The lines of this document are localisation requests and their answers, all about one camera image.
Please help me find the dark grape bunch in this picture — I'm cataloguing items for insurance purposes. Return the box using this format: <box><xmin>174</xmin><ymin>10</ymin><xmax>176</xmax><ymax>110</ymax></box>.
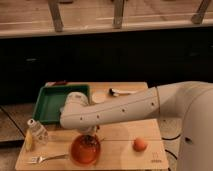
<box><xmin>80</xmin><ymin>135</ymin><xmax>97</xmax><ymax>146</ymax></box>

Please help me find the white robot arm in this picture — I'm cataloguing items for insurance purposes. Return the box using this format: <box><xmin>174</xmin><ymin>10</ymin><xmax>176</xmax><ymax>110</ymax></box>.
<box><xmin>60</xmin><ymin>81</ymin><xmax>213</xmax><ymax>171</ymax></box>

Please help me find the red bowl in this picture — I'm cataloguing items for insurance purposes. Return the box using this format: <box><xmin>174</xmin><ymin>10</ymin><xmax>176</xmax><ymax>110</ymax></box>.
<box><xmin>69</xmin><ymin>135</ymin><xmax>101</xmax><ymax>166</ymax></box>

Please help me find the white cup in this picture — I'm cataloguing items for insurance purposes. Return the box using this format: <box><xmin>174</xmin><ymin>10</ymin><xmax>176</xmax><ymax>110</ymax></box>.
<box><xmin>92</xmin><ymin>92</ymin><xmax>106</xmax><ymax>103</ymax></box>

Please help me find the green tray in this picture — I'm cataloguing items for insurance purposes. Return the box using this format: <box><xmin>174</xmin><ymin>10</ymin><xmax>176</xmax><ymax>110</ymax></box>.
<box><xmin>32</xmin><ymin>84</ymin><xmax>90</xmax><ymax>125</ymax></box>

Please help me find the clear plastic bottle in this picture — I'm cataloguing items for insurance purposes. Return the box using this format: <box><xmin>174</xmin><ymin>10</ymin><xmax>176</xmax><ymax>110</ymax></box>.
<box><xmin>27</xmin><ymin>119</ymin><xmax>48</xmax><ymax>144</ymax></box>

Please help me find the orange fruit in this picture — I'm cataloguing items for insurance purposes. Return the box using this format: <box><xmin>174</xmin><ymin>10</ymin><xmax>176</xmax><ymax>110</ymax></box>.
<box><xmin>133</xmin><ymin>138</ymin><xmax>148</xmax><ymax>152</ymax></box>

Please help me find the yellow banana piece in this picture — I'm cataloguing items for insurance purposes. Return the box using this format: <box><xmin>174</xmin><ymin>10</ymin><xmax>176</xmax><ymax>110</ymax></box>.
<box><xmin>25</xmin><ymin>131</ymin><xmax>34</xmax><ymax>151</ymax></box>

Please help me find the red item behind tray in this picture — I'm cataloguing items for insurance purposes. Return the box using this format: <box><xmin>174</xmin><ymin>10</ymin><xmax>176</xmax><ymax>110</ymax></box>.
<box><xmin>45</xmin><ymin>81</ymin><xmax>67</xmax><ymax>87</ymax></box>

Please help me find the silver fork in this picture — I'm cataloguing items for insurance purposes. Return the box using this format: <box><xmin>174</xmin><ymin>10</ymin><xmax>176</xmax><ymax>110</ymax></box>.
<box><xmin>27</xmin><ymin>154</ymin><xmax>68</xmax><ymax>164</ymax></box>

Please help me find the black cable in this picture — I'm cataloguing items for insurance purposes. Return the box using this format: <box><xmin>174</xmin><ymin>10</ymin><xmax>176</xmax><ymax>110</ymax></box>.
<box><xmin>161</xmin><ymin>133</ymin><xmax>183</xmax><ymax>163</ymax></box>

